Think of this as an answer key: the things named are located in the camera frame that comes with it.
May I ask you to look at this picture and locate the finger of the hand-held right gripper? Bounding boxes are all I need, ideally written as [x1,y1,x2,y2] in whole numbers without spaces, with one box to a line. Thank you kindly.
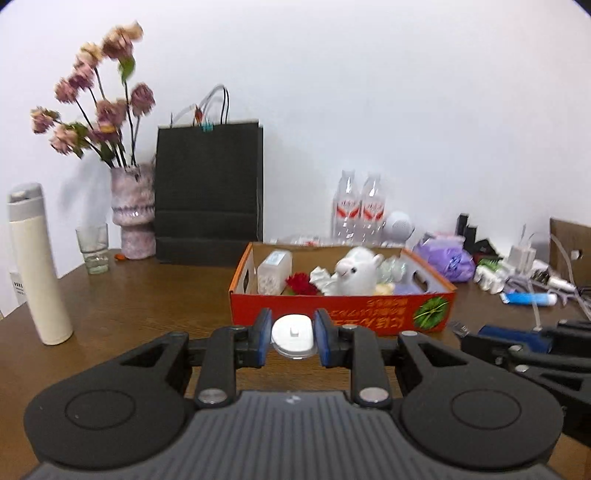
[478,320,591,357]
[461,333,591,398]

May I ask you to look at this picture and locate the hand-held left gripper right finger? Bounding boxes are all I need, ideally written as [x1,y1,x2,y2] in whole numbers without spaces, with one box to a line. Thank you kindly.
[313,308,467,409]

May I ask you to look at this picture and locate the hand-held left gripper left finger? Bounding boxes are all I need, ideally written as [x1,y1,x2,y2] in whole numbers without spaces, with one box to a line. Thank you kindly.
[111,308,274,409]

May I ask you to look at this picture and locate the red cardboard box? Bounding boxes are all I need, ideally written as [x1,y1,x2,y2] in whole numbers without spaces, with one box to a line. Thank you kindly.
[228,242,458,335]

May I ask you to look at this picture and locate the red artificial rose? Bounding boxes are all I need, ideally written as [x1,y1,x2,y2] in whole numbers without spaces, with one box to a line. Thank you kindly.
[285,272,319,296]

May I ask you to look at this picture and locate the white tissue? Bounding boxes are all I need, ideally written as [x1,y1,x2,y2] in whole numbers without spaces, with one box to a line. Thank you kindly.
[309,265,335,291]

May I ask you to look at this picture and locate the translucent plastic jar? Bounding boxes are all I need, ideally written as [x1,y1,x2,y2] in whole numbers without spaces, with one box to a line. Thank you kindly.
[256,249,294,295]

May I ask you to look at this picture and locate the white and yellow plush toy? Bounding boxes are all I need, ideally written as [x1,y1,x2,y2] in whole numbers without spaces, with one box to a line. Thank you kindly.
[323,246,395,296]

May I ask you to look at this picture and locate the iridescent plastic bag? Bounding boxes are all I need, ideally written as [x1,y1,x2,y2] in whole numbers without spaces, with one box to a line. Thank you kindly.
[381,258,407,282]

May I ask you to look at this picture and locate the blue and white tube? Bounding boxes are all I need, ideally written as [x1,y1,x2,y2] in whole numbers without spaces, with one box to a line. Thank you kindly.
[501,292,560,306]

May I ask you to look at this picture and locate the white plug charger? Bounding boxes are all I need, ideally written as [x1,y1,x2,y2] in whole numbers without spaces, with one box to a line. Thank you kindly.
[509,244,537,274]

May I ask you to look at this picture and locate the clear water bottle red label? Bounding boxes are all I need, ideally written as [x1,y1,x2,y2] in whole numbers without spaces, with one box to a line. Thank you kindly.
[360,174,387,245]
[331,170,362,245]
[277,234,333,247]

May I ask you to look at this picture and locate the purple plastic wipes pack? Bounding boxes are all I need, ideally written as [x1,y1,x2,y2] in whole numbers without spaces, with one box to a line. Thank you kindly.
[412,232,476,283]

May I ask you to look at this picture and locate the brown cardboard piece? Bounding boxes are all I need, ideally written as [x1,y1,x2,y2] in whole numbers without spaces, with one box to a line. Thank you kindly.
[549,218,591,289]

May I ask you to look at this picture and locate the white round robot speaker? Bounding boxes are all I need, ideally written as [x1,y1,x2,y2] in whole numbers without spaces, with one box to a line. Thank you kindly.
[381,211,416,247]

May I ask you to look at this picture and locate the black paper bag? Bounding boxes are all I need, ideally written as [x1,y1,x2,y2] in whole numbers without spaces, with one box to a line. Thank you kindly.
[154,84,265,267]

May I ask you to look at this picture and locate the clear drinking glass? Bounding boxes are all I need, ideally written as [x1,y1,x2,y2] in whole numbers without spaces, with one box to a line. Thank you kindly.
[75,224,110,275]

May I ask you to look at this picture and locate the cream thermos flask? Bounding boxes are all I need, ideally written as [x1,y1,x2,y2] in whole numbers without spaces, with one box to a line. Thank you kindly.
[7,183,75,345]

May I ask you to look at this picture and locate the dried pink flowers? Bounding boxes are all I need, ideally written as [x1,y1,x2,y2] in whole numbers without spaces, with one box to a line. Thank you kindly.
[30,21,156,169]

